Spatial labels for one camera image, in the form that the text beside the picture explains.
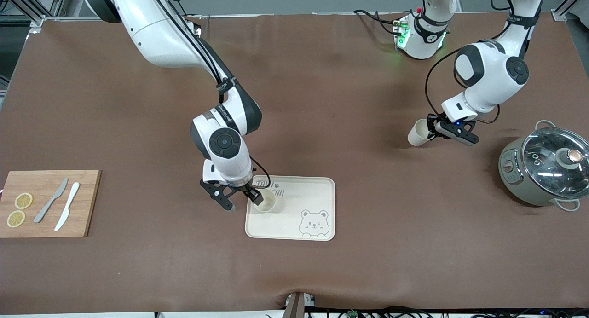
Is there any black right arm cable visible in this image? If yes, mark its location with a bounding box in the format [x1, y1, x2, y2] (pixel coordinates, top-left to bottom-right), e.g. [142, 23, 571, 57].
[145, 0, 272, 192]

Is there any olive green electric pot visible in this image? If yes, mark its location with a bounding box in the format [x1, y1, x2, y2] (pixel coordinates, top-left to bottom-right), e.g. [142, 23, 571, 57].
[498, 120, 581, 212]

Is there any aluminium frame profile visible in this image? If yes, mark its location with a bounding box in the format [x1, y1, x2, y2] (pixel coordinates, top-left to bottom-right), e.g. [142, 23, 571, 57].
[552, 0, 589, 22]
[0, 0, 69, 31]

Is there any brown table mat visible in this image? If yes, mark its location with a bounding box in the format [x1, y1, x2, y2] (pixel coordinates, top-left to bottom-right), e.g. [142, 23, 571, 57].
[0, 12, 589, 315]

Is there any table edge clamp bracket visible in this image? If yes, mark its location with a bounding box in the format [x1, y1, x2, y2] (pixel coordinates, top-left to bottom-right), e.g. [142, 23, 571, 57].
[282, 291, 317, 318]

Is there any black base power cable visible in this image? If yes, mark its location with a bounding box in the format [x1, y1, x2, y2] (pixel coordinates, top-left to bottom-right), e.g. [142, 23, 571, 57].
[352, 9, 401, 37]

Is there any white plastic cup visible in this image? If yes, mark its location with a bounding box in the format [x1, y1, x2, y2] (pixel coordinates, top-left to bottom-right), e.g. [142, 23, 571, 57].
[408, 119, 436, 147]
[253, 189, 277, 213]

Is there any cream bear print tray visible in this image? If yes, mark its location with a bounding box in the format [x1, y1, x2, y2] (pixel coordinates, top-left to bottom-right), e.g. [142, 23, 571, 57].
[244, 175, 336, 242]

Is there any white plastic knife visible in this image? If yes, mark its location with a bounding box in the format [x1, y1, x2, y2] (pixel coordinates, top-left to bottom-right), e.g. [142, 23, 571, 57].
[54, 182, 81, 232]

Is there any bamboo cutting board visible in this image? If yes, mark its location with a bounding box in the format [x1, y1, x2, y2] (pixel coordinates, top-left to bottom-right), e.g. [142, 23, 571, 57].
[0, 170, 102, 238]

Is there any glass pot lid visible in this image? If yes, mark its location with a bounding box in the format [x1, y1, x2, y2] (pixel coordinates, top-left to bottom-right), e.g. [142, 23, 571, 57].
[521, 127, 589, 200]

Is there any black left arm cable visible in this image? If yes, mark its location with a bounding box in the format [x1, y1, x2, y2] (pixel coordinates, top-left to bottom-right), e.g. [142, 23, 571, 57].
[424, 0, 527, 125]

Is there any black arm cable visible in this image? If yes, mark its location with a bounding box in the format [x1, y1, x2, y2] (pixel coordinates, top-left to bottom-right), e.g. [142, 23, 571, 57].
[145, 0, 272, 192]
[424, 0, 527, 125]

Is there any grey plastic knife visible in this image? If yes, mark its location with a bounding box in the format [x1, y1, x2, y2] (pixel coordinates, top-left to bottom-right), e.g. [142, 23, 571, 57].
[33, 178, 69, 224]

